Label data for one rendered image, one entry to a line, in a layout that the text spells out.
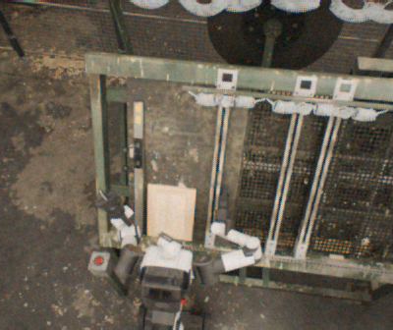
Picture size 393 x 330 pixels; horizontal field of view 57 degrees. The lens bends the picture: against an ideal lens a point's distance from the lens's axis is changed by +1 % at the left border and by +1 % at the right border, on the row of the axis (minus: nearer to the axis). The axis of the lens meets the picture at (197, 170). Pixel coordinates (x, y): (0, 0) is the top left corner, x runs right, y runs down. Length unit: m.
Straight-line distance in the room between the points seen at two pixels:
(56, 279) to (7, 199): 1.02
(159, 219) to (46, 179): 1.87
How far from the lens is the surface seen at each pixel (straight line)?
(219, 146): 2.14
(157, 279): 1.94
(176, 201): 2.37
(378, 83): 2.09
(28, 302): 3.63
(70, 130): 4.35
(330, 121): 2.11
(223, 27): 2.40
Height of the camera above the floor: 3.27
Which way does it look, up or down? 59 degrees down
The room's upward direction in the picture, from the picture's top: straight up
